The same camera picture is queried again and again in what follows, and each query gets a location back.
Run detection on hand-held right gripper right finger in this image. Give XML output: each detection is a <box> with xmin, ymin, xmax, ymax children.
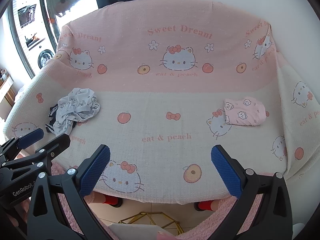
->
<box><xmin>211</xmin><ymin>144</ymin><xmax>293</xmax><ymax>240</ymax></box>

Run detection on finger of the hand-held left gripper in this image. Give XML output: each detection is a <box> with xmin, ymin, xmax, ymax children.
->
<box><xmin>1</xmin><ymin>133</ymin><xmax>71</xmax><ymax>170</ymax></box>
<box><xmin>0</xmin><ymin>128</ymin><xmax>44</xmax><ymax>160</ymax></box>

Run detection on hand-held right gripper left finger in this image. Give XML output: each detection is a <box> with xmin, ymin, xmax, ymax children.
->
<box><xmin>26</xmin><ymin>144</ymin><xmax>112</xmax><ymax>240</ymax></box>

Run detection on light blue printed pajama shorts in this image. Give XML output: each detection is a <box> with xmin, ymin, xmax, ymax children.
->
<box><xmin>55</xmin><ymin>88</ymin><xmax>101</xmax><ymax>134</ymax></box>

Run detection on navy shorts with white stripes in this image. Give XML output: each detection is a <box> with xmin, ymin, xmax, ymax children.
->
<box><xmin>45</xmin><ymin>104</ymin><xmax>77</xmax><ymax>133</ymax></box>

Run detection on person's pink plush clothing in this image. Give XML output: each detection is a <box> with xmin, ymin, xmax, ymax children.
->
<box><xmin>15</xmin><ymin>161</ymin><xmax>300</xmax><ymax>240</ymax></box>

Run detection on red sofa leg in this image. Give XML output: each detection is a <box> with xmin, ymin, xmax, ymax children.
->
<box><xmin>104</xmin><ymin>195</ymin><xmax>123</xmax><ymax>208</ymax></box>
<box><xmin>194</xmin><ymin>200</ymin><xmax>215</xmax><ymax>212</ymax></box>

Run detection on wooden cabinet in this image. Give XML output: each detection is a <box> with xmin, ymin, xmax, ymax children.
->
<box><xmin>0</xmin><ymin>66</ymin><xmax>16</xmax><ymax>107</ymax></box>

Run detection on pink folded printed garment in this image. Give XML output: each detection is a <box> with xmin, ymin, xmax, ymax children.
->
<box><xmin>224</xmin><ymin>96</ymin><xmax>266</xmax><ymax>126</ymax></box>

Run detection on white flat board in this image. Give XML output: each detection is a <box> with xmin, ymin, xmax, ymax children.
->
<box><xmin>107</xmin><ymin>224</ymin><xmax>175</xmax><ymax>240</ymax></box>

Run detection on washing machine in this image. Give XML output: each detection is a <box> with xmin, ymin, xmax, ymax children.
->
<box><xmin>37</xmin><ymin>48</ymin><xmax>55</xmax><ymax>68</ymax></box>

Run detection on pink cartoon cat printed blanket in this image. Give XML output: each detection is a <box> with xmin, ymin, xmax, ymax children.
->
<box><xmin>2</xmin><ymin>0</ymin><xmax>320</xmax><ymax>203</ymax></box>

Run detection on black kitchen appliance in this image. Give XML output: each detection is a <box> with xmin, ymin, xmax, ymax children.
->
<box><xmin>17</xmin><ymin>4</ymin><xmax>37</xmax><ymax>28</ymax></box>

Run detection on gold wire stool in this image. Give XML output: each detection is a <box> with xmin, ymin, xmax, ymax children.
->
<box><xmin>119</xmin><ymin>211</ymin><xmax>185</xmax><ymax>233</ymax></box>

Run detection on black door frame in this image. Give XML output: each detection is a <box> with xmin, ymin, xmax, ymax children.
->
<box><xmin>7</xmin><ymin>0</ymin><xmax>62</xmax><ymax>79</ymax></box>

